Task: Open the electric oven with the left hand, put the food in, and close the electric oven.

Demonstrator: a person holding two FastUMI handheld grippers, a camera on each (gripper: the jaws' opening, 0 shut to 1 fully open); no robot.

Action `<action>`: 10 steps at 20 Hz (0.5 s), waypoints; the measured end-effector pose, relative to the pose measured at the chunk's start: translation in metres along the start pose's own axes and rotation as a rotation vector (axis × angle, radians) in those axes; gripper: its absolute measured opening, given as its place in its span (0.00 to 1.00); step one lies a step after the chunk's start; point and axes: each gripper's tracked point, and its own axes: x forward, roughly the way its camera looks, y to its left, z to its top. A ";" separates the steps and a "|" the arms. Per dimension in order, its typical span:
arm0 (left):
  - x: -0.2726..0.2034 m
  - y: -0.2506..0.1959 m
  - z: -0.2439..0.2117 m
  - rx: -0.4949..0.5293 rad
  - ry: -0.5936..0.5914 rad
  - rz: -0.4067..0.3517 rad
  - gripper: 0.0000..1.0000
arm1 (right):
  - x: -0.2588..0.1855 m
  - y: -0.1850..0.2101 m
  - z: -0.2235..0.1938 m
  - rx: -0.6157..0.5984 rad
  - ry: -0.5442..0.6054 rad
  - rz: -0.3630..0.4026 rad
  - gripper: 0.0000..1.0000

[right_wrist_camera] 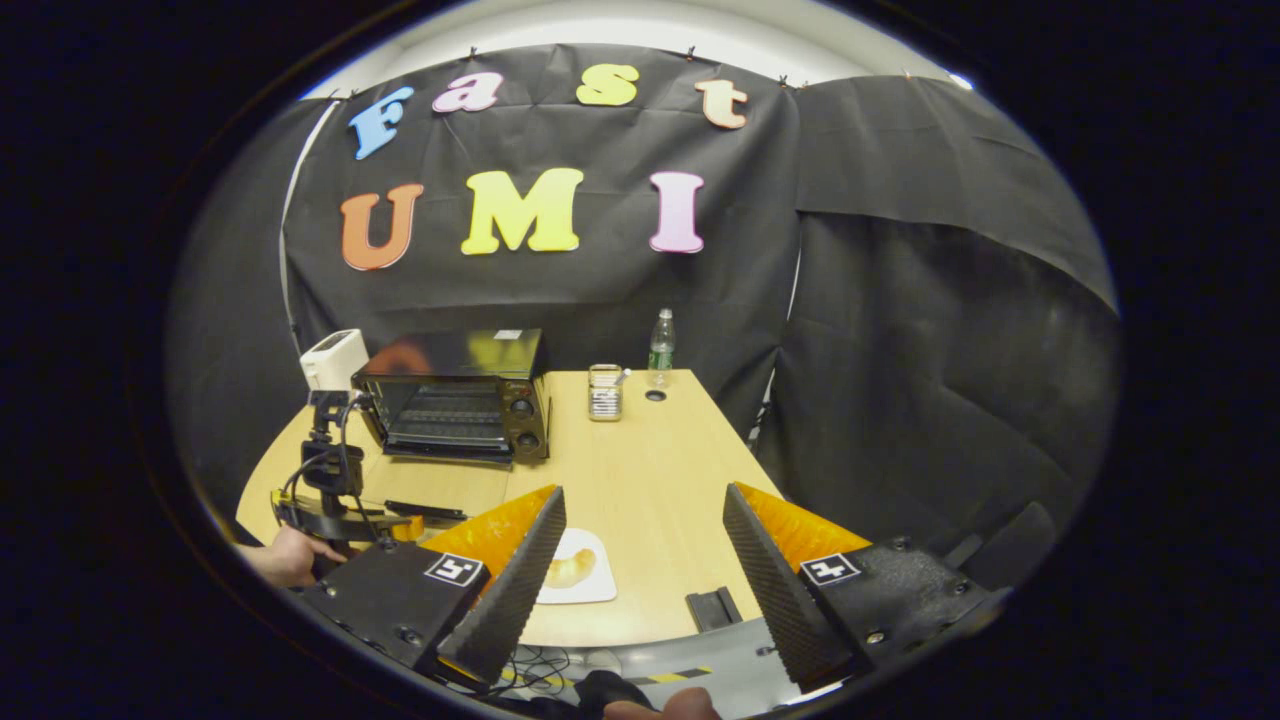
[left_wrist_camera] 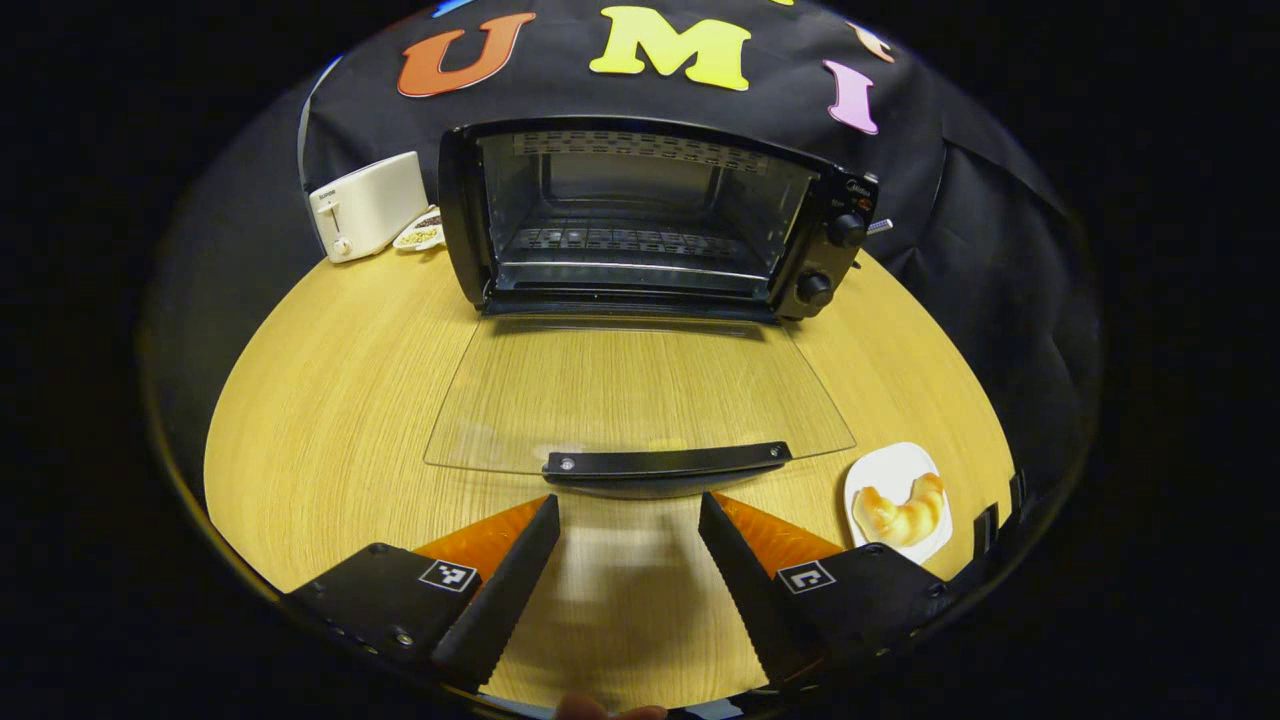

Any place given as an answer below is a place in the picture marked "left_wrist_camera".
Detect white divided snack dish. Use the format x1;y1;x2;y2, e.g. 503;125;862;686
393;205;446;251

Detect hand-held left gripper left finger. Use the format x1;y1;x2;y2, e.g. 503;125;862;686
285;493;561;696

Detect golden croissant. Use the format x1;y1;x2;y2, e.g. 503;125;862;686
853;473;946;548

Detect white plate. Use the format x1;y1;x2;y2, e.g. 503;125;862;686
844;442;954;566

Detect white toaster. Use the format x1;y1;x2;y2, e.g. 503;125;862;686
308;151;431;264

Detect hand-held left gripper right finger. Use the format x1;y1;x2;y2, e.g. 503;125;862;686
698;490;956;691

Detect black backdrop cloth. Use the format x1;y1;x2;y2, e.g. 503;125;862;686
140;0;1101;501

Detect black electric oven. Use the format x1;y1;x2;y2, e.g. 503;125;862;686
423;115;896;499

